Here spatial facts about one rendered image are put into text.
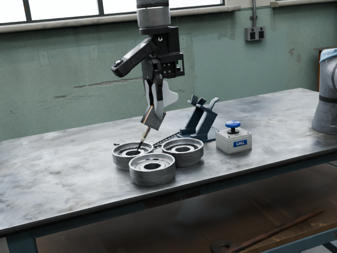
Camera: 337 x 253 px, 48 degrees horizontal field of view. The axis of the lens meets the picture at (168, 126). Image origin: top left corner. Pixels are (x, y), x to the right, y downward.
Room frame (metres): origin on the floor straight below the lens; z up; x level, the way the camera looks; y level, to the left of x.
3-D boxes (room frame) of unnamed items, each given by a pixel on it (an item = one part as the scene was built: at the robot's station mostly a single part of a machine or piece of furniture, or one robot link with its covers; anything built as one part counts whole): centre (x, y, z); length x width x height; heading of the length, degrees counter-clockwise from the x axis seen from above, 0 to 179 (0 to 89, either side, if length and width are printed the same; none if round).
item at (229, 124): (0.95, -0.17, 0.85); 0.04 x 0.04 x 0.05
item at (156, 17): (0.90, 0.01, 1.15); 0.08 x 0.08 x 0.05
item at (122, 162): (0.90, 0.09, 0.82); 0.10 x 0.10 x 0.04
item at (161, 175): (0.81, 0.04, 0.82); 0.10 x 0.10 x 0.04
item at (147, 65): (0.90, 0.00, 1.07); 0.09 x 0.08 x 0.12; 112
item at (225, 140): (0.95, -0.17, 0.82); 0.08 x 0.07 x 0.05; 109
